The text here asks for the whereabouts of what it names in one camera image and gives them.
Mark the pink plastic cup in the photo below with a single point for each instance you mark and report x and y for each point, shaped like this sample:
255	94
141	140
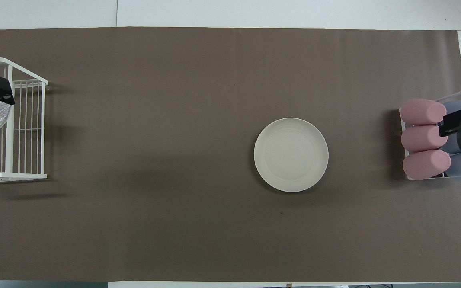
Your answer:
422	111
426	164
418	140

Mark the cream round plate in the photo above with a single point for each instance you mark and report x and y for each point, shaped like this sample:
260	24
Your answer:
290	155

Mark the brown paper table mat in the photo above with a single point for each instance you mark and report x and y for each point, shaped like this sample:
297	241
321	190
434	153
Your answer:
154	220

